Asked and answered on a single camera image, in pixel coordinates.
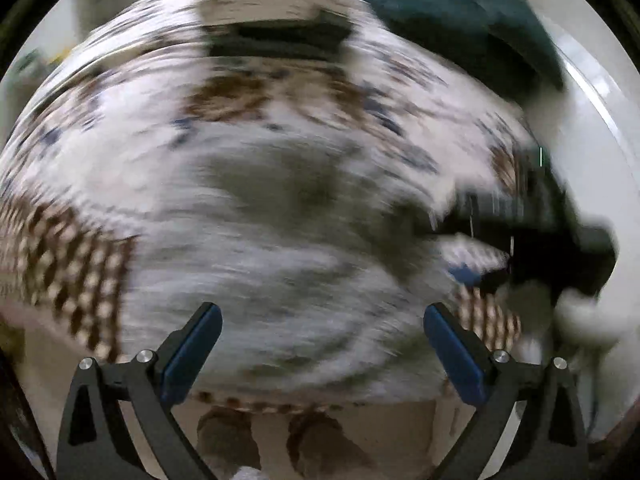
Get white headboard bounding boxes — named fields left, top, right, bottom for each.
left=525, top=10, right=640, bottom=281

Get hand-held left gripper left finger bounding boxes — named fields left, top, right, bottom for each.
left=56, top=302, right=223, bottom=480

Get dark teal pillow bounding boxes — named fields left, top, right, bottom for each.
left=345, top=0, right=506, bottom=91
left=465, top=0, right=566, bottom=106

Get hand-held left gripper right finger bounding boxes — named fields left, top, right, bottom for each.
left=423, top=302, right=588, bottom=480

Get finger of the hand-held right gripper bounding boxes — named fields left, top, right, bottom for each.
left=447, top=260, right=511, bottom=293
left=430, top=195, right=516, bottom=241

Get grey fleece pants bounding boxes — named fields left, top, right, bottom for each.
left=120, top=130, right=481, bottom=406

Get floral bedspread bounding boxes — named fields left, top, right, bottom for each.
left=0, top=0, right=566, bottom=413

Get brown slipper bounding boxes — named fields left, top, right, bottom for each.
left=286, top=411, right=376, bottom=480
left=196, top=409, right=262, bottom=480

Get folded dark garment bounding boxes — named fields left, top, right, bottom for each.
left=202, top=10, right=353, bottom=61

